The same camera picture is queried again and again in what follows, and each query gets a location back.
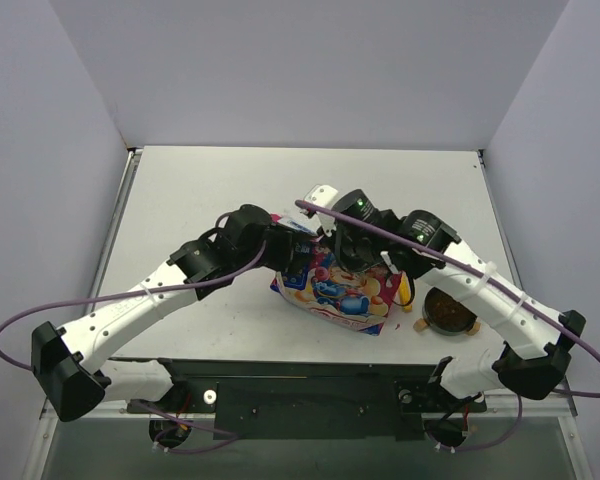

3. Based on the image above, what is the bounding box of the pink pet food bag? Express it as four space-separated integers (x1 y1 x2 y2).
270 214 403 336

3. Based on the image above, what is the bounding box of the yellow plastic scoop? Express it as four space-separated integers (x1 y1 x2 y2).
394 273 415 313

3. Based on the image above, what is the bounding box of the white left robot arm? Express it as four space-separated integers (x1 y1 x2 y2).
31 204 313 422

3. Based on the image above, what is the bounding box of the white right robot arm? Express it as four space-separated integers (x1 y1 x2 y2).
332 189 586 409

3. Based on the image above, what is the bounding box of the black fish print bowl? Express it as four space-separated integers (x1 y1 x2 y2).
422 288 477 336

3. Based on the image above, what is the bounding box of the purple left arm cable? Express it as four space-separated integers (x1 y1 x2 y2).
0 212 271 371

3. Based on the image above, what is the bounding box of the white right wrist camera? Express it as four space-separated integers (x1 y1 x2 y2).
300 184 339 236

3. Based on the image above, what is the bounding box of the aluminium table edge rail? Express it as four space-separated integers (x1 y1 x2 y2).
89 148 143 297

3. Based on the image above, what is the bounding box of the black mounting base plate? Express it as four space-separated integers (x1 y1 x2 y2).
127 355 489 444

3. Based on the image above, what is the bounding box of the aluminium front frame rail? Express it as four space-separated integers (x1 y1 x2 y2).
42 389 579 419

